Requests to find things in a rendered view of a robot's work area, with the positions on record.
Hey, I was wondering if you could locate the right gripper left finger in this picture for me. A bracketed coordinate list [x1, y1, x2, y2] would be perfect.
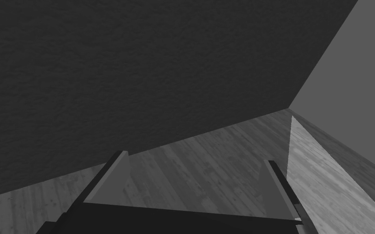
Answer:
[73, 150, 131, 207]

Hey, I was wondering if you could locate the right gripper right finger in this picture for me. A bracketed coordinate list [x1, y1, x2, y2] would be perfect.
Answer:
[258, 159, 303, 222]

